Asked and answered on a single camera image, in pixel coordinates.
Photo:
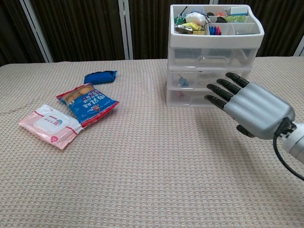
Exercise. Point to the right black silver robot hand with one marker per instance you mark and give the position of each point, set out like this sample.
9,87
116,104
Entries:
259,111

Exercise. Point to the clear drawer holding blue clip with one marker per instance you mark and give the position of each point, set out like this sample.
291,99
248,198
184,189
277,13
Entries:
194,79

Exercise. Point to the white and teal box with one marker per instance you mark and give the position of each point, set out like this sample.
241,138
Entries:
238,10

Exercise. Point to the blue clip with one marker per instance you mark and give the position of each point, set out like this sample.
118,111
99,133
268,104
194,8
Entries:
183,81

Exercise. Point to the blue binder clips bundle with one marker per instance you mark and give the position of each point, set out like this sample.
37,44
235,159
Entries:
214,30

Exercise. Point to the green patterned packet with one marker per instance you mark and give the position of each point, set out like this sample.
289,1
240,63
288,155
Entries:
236,19

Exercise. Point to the olive yellow block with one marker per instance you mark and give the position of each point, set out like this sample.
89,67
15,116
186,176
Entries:
199,32

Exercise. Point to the black oval item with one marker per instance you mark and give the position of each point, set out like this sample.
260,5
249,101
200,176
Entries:
221,19

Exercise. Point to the orange red small item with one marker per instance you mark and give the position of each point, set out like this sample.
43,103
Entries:
220,13

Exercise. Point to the black round item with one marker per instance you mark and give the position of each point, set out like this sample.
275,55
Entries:
210,13

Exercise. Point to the yellow packet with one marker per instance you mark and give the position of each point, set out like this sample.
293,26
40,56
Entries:
190,25

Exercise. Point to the shiny foil candy packet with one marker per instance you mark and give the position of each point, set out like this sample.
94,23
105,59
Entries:
183,29

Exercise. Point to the white soft pouch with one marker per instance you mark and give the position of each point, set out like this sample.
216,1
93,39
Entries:
194,17

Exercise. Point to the green circuit board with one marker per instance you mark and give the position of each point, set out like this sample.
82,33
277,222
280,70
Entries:
179,19

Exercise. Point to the beige woven tablecloth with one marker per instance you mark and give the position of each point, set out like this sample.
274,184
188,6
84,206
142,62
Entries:
142,166

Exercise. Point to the small dark blue snack packet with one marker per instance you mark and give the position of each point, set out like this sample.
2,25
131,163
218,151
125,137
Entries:
99,77

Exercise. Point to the blue biscuit bag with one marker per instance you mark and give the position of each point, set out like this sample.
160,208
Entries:
92,104

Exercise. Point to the dark pleated curtain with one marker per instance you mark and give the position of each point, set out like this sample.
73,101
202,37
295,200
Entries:
83,28

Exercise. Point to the pink wet wipes pack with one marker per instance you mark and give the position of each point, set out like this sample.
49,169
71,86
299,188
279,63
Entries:
52,128

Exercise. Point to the white metal frame post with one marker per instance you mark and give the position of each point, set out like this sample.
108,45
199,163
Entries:
299,47
35,31
125,28

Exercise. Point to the white plastic drawer organizer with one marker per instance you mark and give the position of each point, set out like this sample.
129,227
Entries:
213,40

